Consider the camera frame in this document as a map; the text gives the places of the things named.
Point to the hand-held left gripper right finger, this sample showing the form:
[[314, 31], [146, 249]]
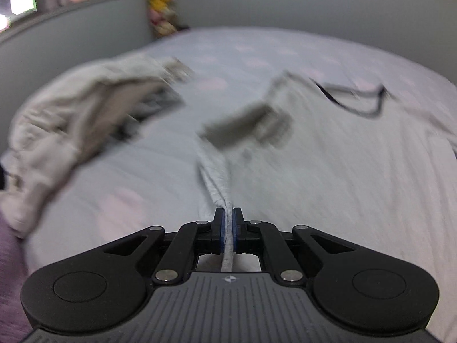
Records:
[[236, 227]]

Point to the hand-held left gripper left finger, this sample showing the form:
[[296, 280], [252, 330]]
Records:
[[221, 227]]

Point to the light grey black-collared shirt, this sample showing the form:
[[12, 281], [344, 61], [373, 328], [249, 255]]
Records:
[[321, 143]]

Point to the grey garment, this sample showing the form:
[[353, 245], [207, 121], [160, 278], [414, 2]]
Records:
[[157, 100]]

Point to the polka dot bed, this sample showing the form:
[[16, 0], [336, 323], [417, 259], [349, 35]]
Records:
[[250, 50]]

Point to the cream white garment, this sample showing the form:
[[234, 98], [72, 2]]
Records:
[[53, 132]]

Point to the clear tube of plush toys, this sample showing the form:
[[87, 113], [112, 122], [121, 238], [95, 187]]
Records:
[[160, 3]]

